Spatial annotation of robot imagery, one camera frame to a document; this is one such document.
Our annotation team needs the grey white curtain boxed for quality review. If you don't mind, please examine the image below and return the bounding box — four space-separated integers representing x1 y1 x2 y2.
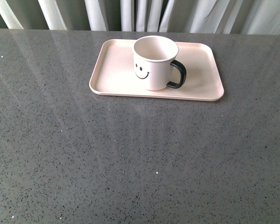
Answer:
0 0 280 35

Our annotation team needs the white smiley mug black handle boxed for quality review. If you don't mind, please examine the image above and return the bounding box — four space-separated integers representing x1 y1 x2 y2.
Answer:
133 35 187 91

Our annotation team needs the pale pink rectangular tray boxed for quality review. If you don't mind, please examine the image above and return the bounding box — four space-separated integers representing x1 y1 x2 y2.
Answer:
89 39 224 101

